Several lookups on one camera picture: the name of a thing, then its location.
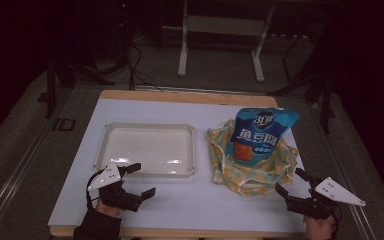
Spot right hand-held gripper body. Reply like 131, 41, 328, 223
285, 176, 367, 220

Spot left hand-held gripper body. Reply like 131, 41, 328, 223
87, 161, 143, 213

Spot white square plastic tray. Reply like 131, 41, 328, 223
93, 121, 196, 178

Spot yellow green patterned cloth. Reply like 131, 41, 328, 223
205, 117, 300, 198

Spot blue snack bag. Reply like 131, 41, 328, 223
225, 107, 301, 168

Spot person's left hand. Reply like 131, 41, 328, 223
94, 199, 124, 218

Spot person's right hand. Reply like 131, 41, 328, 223
303, 214, 337, 240

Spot black stand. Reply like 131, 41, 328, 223
37, 54, 116, 119
267, 31, 336, 135

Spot metal floor rail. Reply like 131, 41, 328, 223
308, 101, 378, 240
0, 87, 76, 240

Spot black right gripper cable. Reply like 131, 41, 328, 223
329, 202, 343, 238

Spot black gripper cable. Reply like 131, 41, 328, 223
85, 169, 102, 210
329, 202, 343, 238

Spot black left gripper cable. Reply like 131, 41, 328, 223
85, 169, 102, 210

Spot black floor bracket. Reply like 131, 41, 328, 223
52, 117, 77, 132

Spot black floor cables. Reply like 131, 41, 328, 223
125, 41, 165, 93

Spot white metal table frame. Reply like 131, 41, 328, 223
177, 0, 276, 83

